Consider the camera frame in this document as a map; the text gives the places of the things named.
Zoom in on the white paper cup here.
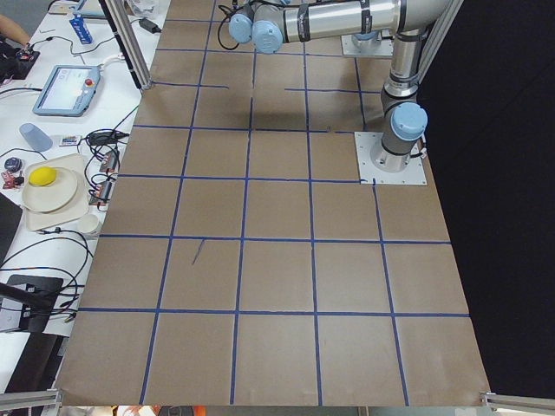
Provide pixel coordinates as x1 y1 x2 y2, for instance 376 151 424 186
77 214 102 238

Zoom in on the teach pendant tablet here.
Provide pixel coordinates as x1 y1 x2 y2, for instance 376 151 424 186
33 65 101 117

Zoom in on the black stand base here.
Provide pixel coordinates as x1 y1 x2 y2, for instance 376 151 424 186
1 274 63 333

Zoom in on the blue plastic cup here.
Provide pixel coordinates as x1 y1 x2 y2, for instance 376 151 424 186
19 123 53 153

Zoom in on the aluminium frame post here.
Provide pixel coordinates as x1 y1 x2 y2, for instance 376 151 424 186
99 0 152 91

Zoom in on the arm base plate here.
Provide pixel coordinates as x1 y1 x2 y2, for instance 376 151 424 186
341 29 395 59
354 132 428 185

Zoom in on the black power adapter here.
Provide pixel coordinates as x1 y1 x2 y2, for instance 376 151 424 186
139 17 161 34

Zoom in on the beige plate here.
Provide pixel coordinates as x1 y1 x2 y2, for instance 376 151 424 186
22 168 80 212

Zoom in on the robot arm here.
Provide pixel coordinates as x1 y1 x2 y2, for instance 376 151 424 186
228 1 255 44
229 1 461 173

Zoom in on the beige tray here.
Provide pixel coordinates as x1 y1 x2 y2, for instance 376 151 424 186
22 153 88 231

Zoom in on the yellow lemon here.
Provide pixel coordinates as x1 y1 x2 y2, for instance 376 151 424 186
29 166 57 186

